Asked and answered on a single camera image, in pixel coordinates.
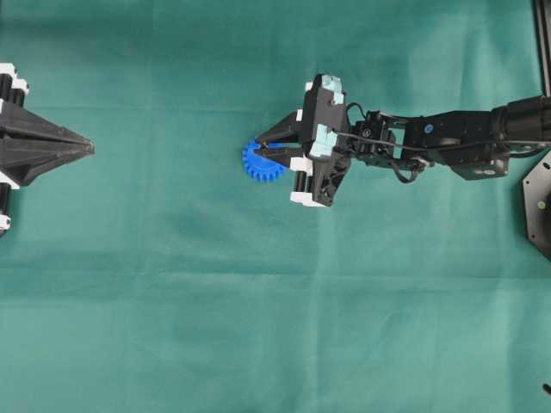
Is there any green table cloth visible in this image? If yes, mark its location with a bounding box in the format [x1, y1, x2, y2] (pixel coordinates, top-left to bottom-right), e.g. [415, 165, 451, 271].
[1, 1, 550, 412]

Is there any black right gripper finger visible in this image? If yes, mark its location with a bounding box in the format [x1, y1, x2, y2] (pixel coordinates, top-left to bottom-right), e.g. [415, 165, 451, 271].
[257, 147, 308, 169]
[256, 110, 301, 144]

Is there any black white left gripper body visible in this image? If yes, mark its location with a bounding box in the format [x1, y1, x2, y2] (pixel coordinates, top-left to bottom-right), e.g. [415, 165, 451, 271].
[1, 63, 29, 237]

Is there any black aluminium frame post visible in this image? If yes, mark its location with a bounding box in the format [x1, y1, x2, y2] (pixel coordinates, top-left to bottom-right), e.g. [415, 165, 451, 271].
[532, 0, 550, 97]

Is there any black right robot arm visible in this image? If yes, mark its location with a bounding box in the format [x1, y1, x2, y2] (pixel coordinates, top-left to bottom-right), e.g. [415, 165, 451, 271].
[255, 74, 550, 207]

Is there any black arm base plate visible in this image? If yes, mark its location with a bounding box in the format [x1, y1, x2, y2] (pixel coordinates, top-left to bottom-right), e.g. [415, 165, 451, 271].
[522, 151, 550, 260]

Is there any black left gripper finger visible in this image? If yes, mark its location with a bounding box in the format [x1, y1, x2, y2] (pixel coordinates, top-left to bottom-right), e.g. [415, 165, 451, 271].
[1, 139, 95, 187]
[1, 102, 92, 146]

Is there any blue plastic gear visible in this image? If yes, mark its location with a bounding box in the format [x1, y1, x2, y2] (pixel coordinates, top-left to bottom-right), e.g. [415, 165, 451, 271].
[241, 139, 286, 183]

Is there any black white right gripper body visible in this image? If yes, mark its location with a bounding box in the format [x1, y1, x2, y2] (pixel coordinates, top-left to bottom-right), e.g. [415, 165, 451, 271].
[289, 74, 351, 207]

